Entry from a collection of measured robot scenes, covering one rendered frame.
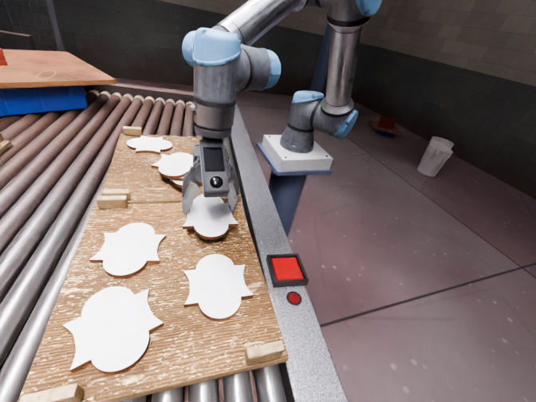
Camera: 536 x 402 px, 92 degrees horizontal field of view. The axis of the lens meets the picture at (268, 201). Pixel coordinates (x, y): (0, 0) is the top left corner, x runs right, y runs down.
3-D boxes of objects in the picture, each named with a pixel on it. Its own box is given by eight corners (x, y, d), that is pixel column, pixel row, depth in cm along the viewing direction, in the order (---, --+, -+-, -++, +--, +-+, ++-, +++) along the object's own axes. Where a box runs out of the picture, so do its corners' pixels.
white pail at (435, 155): (411, 167, 368) (424, 143, 347) (424, 166, 381) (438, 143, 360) (427, 178, 347) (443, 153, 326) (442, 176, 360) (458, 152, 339)
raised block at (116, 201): (128, 203, 63) (127, 195, 61) (127, 208, 61) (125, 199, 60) (99, 204, 61) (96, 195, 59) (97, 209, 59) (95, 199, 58)
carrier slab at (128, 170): (218, 141, 104) (219, 137, 103) (241, 202, 74) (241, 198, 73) (120, 137, 92) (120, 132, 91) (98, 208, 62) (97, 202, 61)
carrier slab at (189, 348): (239, 206, 72) (240, 201, 72) (287, 361, 42) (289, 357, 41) (95, 209, 61) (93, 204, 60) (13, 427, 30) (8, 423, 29)
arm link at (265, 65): (246, 41, 56) (208, 37, 48) (288, 53, 52) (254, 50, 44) (242, 80, 61) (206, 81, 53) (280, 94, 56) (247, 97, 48)
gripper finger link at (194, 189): (185, 202, 62) (202, 172, 59) (186, 218, 57) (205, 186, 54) (172, 198, 60) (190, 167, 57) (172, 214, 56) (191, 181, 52)
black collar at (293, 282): (296, 258, 61) (298, 253, 60) (307, 285, 55) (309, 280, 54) (266, 259, 59) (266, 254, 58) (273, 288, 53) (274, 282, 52)
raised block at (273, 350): (278, 347, 42) (282, 338, 40) (281, 358, 40) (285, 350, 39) (243, 354, 40) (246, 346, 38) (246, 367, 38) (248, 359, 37)
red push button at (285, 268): (294, 261, 60) (296, 257, 59) (302, 282, 56) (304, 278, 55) (269, 262, 59) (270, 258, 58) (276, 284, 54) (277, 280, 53)
